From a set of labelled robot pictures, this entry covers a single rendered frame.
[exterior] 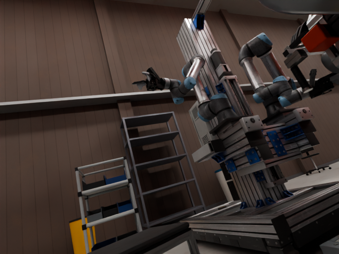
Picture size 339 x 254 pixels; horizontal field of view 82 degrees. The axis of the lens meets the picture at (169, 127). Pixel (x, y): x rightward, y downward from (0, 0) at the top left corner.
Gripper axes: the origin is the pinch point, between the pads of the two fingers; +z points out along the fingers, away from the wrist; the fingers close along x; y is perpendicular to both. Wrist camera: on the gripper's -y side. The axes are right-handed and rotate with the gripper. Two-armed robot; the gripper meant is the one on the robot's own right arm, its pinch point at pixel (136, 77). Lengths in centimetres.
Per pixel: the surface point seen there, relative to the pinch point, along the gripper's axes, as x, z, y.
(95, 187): 108, 6, 61
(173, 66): 279, -296, -230
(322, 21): -88, -37, 20
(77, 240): 255, 2, 130
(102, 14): 333, -129, -402
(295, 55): -71, -51, 22
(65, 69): 347, -24, -220
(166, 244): -23, 15, 92
